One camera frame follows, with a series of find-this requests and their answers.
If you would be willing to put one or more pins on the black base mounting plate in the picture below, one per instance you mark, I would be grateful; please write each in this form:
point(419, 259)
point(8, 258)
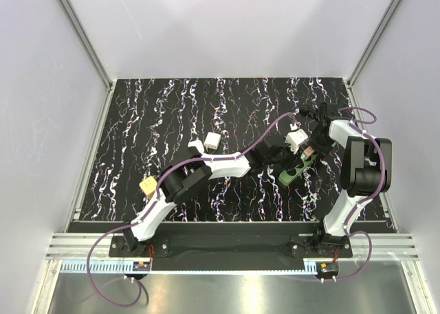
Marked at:
point(297, 239)

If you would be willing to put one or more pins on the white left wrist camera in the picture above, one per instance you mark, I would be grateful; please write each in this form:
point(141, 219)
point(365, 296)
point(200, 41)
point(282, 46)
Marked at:
point(295, 138)

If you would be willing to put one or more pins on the pink plug on strip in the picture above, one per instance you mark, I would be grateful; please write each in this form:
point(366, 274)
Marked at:
point(308, 152)

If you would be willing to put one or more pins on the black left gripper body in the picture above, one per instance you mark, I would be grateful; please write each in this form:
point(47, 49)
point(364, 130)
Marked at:
point(285, 158)

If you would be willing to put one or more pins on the white charger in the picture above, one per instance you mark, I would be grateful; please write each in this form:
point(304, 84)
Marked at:
point(212, 141)

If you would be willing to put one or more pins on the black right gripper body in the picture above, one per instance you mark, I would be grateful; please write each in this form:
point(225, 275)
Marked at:
point(320, 143)

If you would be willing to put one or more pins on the beige cube socket adapter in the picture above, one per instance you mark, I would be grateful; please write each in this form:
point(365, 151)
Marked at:
point(149, 187)

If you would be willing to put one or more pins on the green power strip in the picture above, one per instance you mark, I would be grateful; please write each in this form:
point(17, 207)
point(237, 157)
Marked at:
point(296, 168)

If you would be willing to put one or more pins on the metal front tray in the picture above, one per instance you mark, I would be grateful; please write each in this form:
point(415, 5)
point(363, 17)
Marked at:
point(382, 288)

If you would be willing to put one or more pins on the white plug adapter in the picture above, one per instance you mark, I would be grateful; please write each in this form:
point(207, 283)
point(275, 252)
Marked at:
point(198, 144)

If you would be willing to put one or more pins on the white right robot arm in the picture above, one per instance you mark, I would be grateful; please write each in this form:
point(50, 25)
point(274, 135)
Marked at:
point(365, 173)

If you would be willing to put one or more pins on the aluminium frame rail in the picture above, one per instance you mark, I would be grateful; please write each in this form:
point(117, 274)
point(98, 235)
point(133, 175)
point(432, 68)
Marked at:
point(51, 267)

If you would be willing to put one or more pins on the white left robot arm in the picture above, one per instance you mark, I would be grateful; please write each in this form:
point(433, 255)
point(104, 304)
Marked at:
point(182, 179)

